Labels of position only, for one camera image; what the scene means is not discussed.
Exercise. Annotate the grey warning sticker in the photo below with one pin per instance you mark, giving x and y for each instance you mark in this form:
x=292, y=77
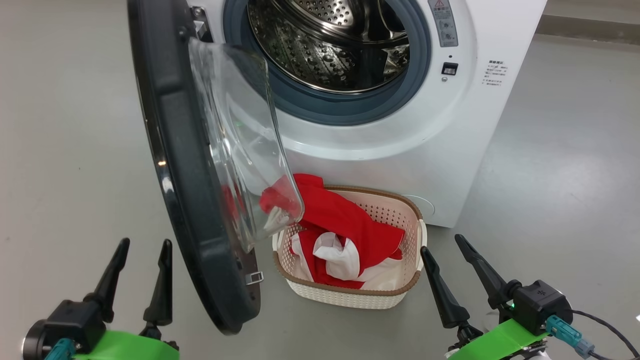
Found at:
x=443, y=22

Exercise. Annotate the black round glass washer door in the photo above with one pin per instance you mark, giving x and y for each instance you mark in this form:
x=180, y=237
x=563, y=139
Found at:
x=180, y=150

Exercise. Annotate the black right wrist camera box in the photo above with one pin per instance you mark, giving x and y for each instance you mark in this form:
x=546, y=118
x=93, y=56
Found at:
x=542, y=305

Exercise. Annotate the cream laundry basket brown rim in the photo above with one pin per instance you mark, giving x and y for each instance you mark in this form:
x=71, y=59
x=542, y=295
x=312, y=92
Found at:
x=345, y=299

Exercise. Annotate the white front-load washing machine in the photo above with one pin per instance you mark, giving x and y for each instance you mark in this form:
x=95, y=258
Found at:
x=400, y=150

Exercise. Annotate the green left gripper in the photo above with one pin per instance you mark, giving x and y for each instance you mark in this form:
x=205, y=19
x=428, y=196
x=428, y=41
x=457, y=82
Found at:
x=130, y=347

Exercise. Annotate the black door lock socket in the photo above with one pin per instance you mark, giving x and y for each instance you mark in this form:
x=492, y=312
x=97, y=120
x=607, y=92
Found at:
x=449, y=68

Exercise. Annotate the red and white garment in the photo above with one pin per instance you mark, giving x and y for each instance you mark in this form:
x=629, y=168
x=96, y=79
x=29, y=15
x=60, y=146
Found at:
x=345, y=220

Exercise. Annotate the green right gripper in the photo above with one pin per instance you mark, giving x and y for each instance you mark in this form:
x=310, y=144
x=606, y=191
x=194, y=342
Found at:
x=500, y=342

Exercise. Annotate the round white filter cover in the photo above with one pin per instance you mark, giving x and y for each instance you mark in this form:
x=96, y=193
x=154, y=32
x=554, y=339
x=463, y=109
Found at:
x=425, y=205

